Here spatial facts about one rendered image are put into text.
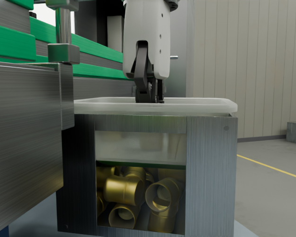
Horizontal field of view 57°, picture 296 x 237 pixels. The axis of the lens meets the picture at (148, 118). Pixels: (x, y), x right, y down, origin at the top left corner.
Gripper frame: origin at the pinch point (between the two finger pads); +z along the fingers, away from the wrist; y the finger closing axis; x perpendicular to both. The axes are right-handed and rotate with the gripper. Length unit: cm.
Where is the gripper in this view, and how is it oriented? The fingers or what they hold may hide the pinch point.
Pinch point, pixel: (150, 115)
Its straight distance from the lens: 39.4
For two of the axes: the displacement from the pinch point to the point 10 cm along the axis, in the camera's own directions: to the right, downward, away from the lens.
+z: 0.0, 9.9, 1.2
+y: -2.2, 1.2, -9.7
